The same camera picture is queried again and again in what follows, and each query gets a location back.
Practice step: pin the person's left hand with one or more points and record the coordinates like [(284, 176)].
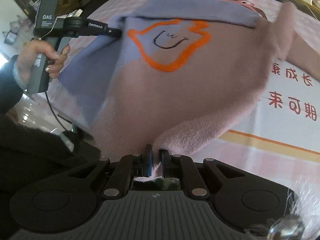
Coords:
[(27, 57)]

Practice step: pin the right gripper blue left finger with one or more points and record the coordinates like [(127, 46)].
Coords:
[(120, 179)]

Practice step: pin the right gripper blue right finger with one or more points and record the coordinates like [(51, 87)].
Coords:
[(184, 169)]

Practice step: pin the person's left forearm dark sleeve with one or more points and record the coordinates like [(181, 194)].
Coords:
[(11, 92)]

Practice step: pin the purple and pink knit sweater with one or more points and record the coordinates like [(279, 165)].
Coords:
[(175, 75)]

